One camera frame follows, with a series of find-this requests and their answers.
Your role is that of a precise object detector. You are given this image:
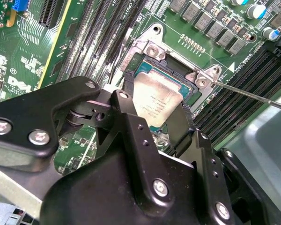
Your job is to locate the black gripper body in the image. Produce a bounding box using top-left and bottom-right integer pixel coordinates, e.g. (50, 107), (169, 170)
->
(39, 150), (215, 225)

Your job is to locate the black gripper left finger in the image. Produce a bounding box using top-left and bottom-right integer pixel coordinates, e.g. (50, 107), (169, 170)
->
(0, 73), (175, 210)

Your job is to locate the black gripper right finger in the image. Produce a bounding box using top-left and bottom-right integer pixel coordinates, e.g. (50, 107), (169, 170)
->
(166, 105), (281, 225)

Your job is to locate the silver CPU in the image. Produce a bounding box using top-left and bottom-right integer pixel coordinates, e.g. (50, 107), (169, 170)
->
(132, 63), (194, 129)

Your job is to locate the wire locking lever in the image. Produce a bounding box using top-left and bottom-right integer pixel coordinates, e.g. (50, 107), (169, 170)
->
(212, 79), (281, 112)

